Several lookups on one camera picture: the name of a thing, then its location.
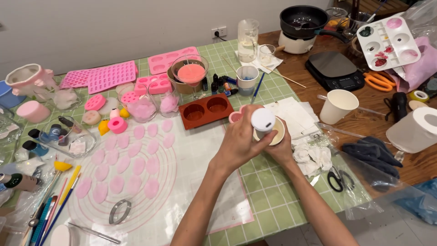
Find thin wooden stick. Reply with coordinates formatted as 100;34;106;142
220;55;239;76

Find glass measuring jug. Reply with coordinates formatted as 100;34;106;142
237;19;260;63

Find wide glass with pink wax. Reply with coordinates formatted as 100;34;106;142
117;83;158;124

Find white egg-shaped object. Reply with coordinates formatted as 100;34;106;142
50;224;72;246

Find white and blue cup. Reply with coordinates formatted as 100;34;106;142
236;66;260;96

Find cream paper cup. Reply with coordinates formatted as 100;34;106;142
253;116;286;146

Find cream round wax piece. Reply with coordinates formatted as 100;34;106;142
81;110;102;126

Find white paper cup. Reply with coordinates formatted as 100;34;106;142
319;89;360;126

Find pink thick silicone mold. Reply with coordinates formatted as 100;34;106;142
134;73;173;96

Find white pink ruffled basket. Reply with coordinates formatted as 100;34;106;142
5;63;56;97

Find black pot with handle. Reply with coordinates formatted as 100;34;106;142
279;5;351;44

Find glass jar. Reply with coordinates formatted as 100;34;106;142
324;7;349;32

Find glass bowl with bottles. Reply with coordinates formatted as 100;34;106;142
38;115;97;159

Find glass with white wax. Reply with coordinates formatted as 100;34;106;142
52;87;83;112

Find small clear glass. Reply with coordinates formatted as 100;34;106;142
258;44;276;66

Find cluster of small dye bottles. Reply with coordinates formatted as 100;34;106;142
201;73;239;98

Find pink ring mold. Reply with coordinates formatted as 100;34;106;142
107;116;128;135

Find white silicone mat pink rings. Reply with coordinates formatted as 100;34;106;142
65;115;255;246

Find green checked tablecloth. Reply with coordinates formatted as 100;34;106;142
0;38;345;246

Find pink plastic bag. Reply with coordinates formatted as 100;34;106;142
392;36;437;94

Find pink cylinder candle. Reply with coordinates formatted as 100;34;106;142
16;100;51;124

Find small pink heart mold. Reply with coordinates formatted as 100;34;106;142
228;105;247;124

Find long wooden skewer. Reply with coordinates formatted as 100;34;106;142
262;65;307;89

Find pink tiny-cavity silicone mold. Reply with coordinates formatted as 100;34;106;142
60;68;91;89

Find blue bowl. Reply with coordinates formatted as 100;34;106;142
0;80;27;109

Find blue bottle black cap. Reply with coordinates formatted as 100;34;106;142
22;140;49;157

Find crumpled white tissue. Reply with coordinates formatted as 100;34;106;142
292;141;333;177

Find metal sculpting tool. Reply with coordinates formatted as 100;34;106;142
67;222;122;245

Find yellow tape roll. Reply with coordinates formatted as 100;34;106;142
409;90;430;103

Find white electric hotplate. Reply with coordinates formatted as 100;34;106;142
278;30;317;55

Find bunch of paintbrushes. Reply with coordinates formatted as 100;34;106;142
20;165;83;246

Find white paper napkin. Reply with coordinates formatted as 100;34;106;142
234;44;284;74

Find white paint palette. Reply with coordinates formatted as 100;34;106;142
356;15;422;72

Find oval metal cutter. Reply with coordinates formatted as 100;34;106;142
108;199;132;226

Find spread of pink wax petals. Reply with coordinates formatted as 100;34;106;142
75;119;175;205

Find black kitchen scale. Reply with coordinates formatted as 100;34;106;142
305;51;366;92

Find white plastic bottle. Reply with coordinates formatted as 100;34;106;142
251;108;276;139

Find blue plastic bag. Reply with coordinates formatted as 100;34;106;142
395;177;437;226

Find white toilet paper roll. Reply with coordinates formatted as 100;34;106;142
386;107;437;154

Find blue paintbrush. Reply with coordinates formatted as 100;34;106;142
251;72;266;105

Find pink small-cavity silicone mold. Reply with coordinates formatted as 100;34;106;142
87;60;138;95

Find orange scissors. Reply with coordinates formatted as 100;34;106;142
362;70;397;92

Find glass with brushes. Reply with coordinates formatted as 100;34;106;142
344;0;388;37

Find white paper sheets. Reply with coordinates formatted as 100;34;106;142
263;97;320;139

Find white round silicone mold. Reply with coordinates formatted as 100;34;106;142
99;97;120;115

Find wall power socket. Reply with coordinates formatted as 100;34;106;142
211;26;228;39

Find black scissors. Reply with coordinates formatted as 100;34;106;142
327;166;356;193

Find pink oval-cavity silicone mold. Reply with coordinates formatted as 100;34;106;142
148;46;202;75

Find person's left hand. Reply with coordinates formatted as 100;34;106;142
213;104;279;175

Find person's right hand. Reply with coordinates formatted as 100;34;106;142
264;118;301;169

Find brown two-cavity silicone mold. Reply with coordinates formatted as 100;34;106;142
178;93;235;131

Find martini glass with pink wax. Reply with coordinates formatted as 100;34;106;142
170;54;209;102

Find yellow wax duck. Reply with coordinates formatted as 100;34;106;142
98;119;111;136

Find pink round dotted mold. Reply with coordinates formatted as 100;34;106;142
84;94;107;112
120;90;140;104

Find clear plastic bag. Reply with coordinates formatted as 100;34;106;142
292;122;437;221

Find dark blue cloth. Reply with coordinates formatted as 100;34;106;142
342;136;404;179

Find narrow glass with pink wax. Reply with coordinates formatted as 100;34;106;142
148;80;181;119

